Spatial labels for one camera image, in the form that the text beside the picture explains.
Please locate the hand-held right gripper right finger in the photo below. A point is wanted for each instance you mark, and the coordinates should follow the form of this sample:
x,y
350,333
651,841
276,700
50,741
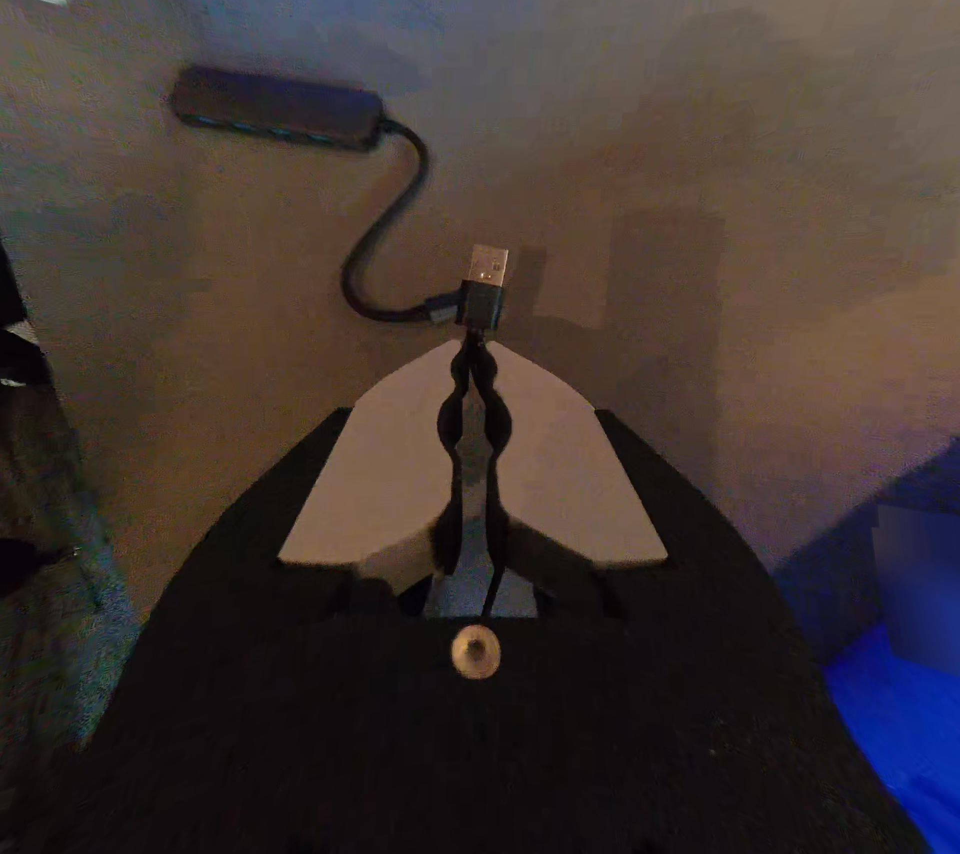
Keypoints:
x,y
570,479

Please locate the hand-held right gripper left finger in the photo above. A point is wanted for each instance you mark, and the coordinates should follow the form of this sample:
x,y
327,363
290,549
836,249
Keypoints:
x,y
375,487

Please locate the blue plastic bin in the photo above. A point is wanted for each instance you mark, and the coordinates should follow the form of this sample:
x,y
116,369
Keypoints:
x,y
900,719

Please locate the person's patterned jacket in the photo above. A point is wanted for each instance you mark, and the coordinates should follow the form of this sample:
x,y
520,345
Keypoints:
x,y
45,494

